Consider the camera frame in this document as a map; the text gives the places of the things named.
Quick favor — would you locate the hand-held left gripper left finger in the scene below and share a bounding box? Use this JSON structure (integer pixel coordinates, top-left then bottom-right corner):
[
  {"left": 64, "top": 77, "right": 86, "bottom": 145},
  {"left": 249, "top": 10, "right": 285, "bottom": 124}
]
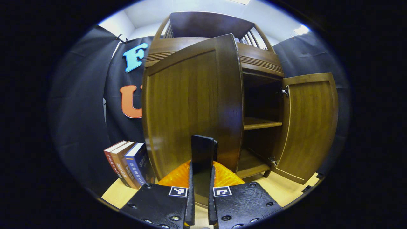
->
[{"left": 119, "top": 160, "right": 195, "bottom": 229}]

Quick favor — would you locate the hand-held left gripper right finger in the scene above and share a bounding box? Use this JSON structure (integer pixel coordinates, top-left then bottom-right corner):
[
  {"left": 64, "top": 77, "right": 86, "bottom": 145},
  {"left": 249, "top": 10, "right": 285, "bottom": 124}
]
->
[{"left": 208, "top": 161, "right": 283, "bottom": 229}]

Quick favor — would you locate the wooden cabinet door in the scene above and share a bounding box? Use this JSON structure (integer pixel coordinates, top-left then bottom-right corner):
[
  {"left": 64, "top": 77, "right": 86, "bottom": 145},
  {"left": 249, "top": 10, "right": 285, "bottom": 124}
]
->
[
  {"left": 141, "top": 33, "right": 245, "bottom": 209},
  {"left": 271, "top": 72, "right": 339, "bottom": 185}
]

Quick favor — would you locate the wooden shoe cabinet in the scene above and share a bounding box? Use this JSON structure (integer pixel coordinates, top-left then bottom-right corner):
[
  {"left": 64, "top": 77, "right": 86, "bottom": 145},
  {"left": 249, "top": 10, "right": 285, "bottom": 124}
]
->
[{"left": 144, "top": 11, "right": 286, "bottom": 179}]

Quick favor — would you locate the blue book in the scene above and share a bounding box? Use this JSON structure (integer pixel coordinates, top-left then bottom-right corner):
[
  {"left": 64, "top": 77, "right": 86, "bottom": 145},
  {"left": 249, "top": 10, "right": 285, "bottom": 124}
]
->
[{"left": 124, "top": 142, "right": 156, "bottom": 186}]

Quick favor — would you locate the brown book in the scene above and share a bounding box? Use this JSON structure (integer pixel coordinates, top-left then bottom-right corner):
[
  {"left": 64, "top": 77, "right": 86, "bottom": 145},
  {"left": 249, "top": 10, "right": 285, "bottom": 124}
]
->
[{"left": 110, "top": 142, "right": 141, "bottom": 190}]

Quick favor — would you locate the red book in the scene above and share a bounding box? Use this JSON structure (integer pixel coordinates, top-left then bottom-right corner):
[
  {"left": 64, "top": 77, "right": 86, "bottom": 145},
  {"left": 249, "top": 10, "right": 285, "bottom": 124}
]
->
[{"left": 104, "top": 140, "right": 131, "bottom": 187}]

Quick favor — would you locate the black backdrop cloth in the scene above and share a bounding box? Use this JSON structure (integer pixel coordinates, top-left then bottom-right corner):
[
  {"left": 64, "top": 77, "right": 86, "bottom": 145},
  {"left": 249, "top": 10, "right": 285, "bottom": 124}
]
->
[{"left": 48, "top": 25, "right": 351, "bottom": 196}]

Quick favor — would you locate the small ceiling light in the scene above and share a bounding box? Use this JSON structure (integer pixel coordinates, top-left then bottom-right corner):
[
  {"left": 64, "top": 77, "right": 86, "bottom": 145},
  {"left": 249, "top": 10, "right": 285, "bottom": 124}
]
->
[{"left": 294, "top": 24, "right": 311, "bottom": 36}]

